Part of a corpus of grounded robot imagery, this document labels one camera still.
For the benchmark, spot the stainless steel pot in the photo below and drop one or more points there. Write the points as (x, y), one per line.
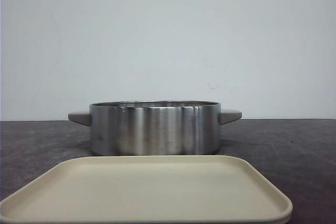
(155, 127)

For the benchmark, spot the beige plastic tray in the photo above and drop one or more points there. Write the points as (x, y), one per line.
(149, 189)

